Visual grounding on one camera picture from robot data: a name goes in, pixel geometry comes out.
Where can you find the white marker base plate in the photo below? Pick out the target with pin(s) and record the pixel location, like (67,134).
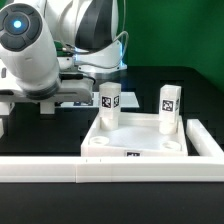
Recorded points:
(127,100)

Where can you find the white part at left edge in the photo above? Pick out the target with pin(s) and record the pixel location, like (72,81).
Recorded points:
(1,128)

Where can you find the white L-shaped fence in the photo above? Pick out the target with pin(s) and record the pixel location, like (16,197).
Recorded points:
(206,166)

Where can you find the white square tabletop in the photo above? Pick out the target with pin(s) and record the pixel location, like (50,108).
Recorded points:
(137,135)

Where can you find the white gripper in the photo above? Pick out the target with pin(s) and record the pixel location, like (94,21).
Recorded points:
(65,88)

